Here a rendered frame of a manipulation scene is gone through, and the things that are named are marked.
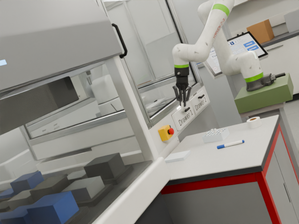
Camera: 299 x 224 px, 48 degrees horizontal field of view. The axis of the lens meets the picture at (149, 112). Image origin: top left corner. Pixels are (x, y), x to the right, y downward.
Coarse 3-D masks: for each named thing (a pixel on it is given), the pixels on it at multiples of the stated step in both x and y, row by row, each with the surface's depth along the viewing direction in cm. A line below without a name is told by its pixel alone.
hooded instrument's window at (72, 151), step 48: (0, 96) 85; (48, 96) 98; (96, 96) 116; (0, 144) 82; (48, 144) 94; (96, 144) 110; (144, 144) 133; (0, 192) 79; (48, 192) 90; (96, 192) 104
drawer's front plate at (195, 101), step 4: (200, 92) 252; (204, 92) 259; (196, 96) 244; (204, 96) 257; (192, 100) 237; (196, 100) 242; (200, 100) 248; (204, 100) 255; (192, 104) 235; (196, 104) 241; (204, 104) 253; (192, 108) 236; (196, 108) 239; (200, 108) 245; (196, 112) 237
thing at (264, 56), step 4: (248, 32) 303; (236, 36) 303; (252, 36) 300; (228, 40) 301; (256, 40) 298; (260, 44) 295; (264, 52) 290; (260, 56) 288; (264, 56) 289; (204, 64) 295; (208, 64) 290; (208, 68) 289; (212, 72) 285; (220, 72) 284; (212, 76) 287; (216, 76) 284; (220, 76) 286
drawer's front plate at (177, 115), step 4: (188, 104) 229; (180, 108) 218; (176, 112) 212; (180, 112) 216; (184, 112) 221; (188, 112) 226; (192, 112) 232; (172, 116) 209; (176, 116) 210; (180, 116) 215; (184, 116) 220; (188, 116) 225; (192, 116) 230; (176, 120) 209; (184, 120) 218; (188, 120) 223; (176, 124) 209; (184, 124) 217; (180, 128) 211
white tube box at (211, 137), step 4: (224, 128) 185; (208, 132) 190; (212, 132) 187; (216, 132) 184; (220, 132) 181; (224, 132) 180; (228, 132) 183; (204, 136) 184; (208, 136) 183; (212, 136) 181; (216, 136) 180; (220, 136) 178; (224, 136) 179; (204, 140) 185; (208, 140) 184; (212, 140) 182; (216, 140) 181; (220, 140) 179
